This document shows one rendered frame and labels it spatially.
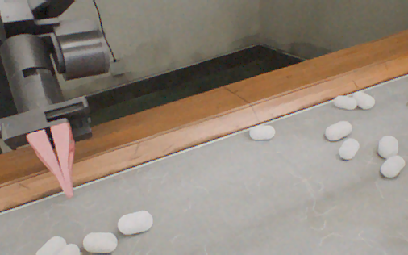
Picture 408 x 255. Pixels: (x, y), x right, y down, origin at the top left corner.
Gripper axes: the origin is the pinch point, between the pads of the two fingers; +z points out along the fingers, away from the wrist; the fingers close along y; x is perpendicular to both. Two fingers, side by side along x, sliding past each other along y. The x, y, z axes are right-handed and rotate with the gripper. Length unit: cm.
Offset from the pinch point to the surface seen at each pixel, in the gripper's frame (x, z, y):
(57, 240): -1.6, 5.3, -2.4
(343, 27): 114, -70, 159
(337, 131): -0.4, 4.0, 34.4
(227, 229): -3.6, 10.5, 14.5
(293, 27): 145, -95, 158
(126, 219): -2.3, 5.8, 4.9
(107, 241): -3.2, 7.3, 2.3
